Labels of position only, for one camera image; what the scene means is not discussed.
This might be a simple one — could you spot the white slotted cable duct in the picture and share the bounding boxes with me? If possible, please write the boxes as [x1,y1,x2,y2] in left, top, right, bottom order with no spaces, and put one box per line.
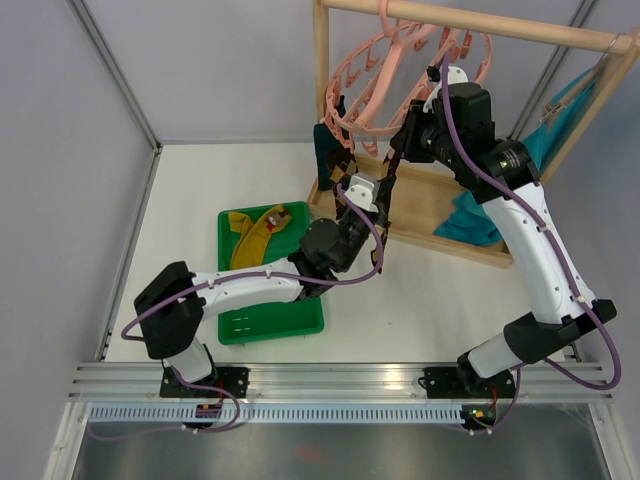
[89,402,491,425]

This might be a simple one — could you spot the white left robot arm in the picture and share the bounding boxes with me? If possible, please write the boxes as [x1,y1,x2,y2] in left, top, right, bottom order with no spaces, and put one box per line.
[121,174,395,397]

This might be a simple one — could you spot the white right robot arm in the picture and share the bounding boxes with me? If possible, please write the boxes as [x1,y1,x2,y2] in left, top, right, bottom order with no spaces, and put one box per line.
[391,82,617,395]

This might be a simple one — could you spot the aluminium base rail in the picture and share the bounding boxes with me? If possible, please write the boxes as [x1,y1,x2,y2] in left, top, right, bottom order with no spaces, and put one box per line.
[67,362,613,404]

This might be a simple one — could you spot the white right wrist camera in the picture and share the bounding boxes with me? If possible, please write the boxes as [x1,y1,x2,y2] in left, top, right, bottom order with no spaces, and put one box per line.
[422,63,470,114]

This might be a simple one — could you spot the teal cloth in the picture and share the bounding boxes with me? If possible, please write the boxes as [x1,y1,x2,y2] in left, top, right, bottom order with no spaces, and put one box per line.
[433,74,597,247]

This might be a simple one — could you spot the pink round clip hanger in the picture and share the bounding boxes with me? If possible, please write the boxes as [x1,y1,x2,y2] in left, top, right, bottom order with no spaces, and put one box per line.
[323,0,495,159]

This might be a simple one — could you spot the brown argyle sock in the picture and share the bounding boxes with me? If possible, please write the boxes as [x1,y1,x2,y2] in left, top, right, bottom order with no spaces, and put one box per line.
[326,147,358,220]
[370,148,401,266]

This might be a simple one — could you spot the yellow sock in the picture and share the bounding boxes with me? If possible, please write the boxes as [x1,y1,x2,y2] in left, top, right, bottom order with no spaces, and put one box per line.
[228,205,292,270]

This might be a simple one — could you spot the green reindeer sock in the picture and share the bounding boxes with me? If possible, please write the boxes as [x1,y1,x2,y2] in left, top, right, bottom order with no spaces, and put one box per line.
[312,122,341,191]
[336,95,346,118]

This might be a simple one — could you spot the metal clip hanger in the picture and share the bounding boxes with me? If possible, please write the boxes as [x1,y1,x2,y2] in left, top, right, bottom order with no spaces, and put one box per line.
[539,33,622,129]

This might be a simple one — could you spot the wooden hanger rack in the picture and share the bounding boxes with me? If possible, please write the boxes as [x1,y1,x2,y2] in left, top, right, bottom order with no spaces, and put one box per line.
[313,1,639,268]

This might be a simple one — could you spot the green plastic tray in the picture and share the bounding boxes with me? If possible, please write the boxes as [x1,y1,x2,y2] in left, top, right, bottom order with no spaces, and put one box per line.
[217,201,324,345]

